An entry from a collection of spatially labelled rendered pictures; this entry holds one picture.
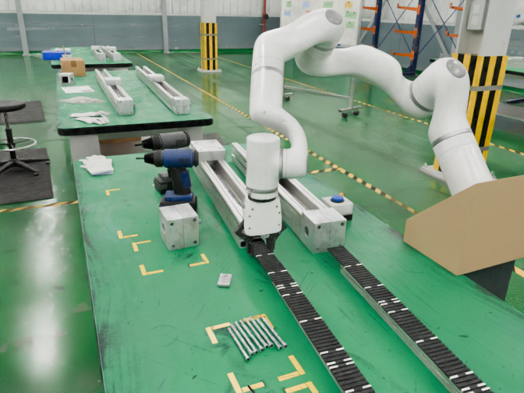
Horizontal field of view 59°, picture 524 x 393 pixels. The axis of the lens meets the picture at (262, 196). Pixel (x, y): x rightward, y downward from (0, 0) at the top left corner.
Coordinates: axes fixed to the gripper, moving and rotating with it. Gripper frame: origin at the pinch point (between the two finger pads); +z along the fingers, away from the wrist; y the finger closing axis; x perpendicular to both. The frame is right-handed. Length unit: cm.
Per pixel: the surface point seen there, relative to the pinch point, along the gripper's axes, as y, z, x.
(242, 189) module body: 3.5, -5.5, 30.2
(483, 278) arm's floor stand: 61, 10, -19
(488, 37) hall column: 263, -45, 207
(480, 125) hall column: 272, 28, 206
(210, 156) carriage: 0, -7, 64
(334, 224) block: 20.8, -5.5, -2.3
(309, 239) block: 14.8, 0.0, 0.6
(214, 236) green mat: -9.4, 3.1, 16.1
